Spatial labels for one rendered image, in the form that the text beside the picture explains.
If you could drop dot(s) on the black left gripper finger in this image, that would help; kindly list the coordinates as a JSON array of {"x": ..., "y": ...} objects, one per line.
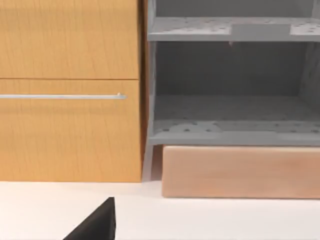
[{"x": 100, "y": 222}]

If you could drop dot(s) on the wooden cupboard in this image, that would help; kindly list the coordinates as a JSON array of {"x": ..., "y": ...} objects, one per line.
[{"x": 143, "y": 90}]

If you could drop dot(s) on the pale wooden drawer front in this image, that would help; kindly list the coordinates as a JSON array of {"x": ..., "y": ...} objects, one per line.
[{"x": 240, "y": 172}]

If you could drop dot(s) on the plain wooden drawer front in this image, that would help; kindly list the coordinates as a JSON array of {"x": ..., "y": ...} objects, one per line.
[{"x": 67, "y": 37}]

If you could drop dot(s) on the grey pierced shelf unit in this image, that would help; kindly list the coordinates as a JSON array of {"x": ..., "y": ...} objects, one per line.
[{"x": 232, "y": 82}]

